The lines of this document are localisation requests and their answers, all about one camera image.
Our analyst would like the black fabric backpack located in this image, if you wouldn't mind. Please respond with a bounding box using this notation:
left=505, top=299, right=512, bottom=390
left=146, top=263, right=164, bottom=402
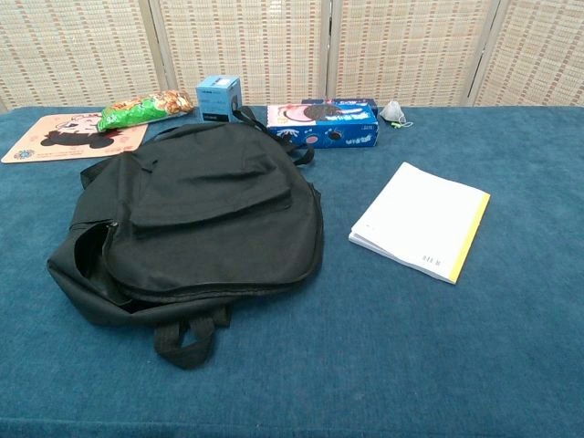
left=47, top=106, right=326, bottom=370

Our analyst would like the white yellow-edged notebook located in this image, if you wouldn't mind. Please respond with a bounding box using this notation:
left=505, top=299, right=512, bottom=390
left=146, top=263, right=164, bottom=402
left=348, top=161, right=492, bottom=286

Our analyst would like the blue cookie box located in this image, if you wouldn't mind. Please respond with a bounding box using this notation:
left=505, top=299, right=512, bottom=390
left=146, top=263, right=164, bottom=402
left=266, top=98, right=381, bottom=150

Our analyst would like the light blue small box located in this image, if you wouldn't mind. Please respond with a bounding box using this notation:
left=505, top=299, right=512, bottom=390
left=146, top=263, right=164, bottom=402
left=195, top=75, right=244, bottom=124

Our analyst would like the white tea bag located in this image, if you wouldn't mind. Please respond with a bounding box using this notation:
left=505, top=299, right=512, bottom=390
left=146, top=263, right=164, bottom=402
left=379, top=100, right=414, bottom=130

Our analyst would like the woven folding screen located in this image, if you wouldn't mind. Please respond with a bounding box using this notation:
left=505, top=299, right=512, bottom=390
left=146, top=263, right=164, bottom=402
left=0, top=0, right=584, bottom=115

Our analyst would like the green snack bag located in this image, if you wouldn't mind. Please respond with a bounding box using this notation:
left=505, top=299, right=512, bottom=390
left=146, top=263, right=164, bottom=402
left=97, top=89, right=195, bottom=133

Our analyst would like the cartoon printed mouse pad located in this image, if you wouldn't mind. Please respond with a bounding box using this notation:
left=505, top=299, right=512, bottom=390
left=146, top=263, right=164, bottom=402
left=0, top=112, right=150, bottom=165

